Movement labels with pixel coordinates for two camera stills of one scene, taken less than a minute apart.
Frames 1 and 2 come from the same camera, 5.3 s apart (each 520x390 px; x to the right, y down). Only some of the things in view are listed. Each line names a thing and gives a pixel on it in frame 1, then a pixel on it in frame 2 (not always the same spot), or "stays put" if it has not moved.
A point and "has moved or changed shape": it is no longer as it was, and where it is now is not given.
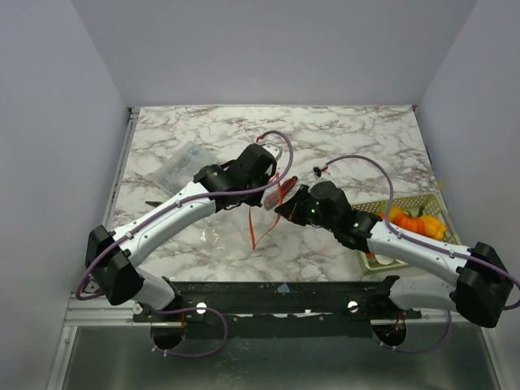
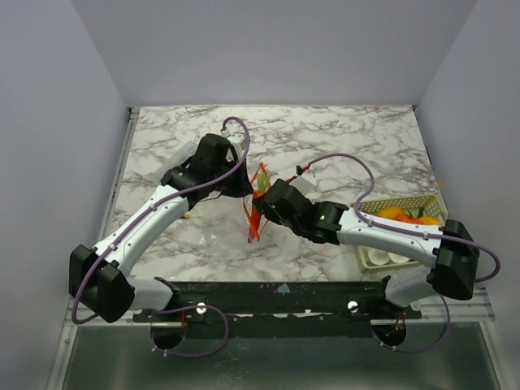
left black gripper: [254, 201] to [244, 187]
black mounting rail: [319, 299] stays put
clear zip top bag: [262, 216] has moved or changed shape
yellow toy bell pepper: [434, 227] stays put
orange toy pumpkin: [410, 222] stays put
